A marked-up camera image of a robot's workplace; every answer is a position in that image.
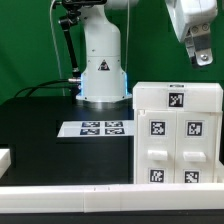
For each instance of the white boundary rail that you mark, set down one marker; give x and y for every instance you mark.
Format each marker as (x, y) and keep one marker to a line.
(5, 161)
(111, 198)
(220, 172)

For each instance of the white right boundary rail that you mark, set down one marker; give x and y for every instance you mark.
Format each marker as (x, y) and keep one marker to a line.
(220, 172)

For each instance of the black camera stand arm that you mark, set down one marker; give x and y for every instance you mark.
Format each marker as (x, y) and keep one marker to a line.
(66, 22)

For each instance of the white front boundary rail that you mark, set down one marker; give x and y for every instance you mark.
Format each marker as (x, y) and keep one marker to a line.
(111, 198)

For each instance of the white left boundary rail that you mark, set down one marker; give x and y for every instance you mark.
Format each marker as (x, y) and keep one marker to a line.
(5, 161)

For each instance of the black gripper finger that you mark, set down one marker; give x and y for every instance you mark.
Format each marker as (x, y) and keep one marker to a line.
(198, 45)

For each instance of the white cabinet body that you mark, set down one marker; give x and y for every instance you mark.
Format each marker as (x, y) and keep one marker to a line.
(176, 147)

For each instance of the white door panel with tag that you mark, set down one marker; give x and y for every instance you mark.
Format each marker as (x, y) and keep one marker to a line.
(156, 147)

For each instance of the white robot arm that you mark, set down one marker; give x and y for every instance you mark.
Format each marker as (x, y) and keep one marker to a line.
(104, 80)

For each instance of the white box with tags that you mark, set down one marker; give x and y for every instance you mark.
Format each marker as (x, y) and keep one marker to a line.
(188, 97)

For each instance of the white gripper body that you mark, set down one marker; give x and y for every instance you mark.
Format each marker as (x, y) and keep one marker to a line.
(188, 13)

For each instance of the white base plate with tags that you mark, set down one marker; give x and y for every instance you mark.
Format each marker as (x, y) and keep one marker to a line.
(96, 128)

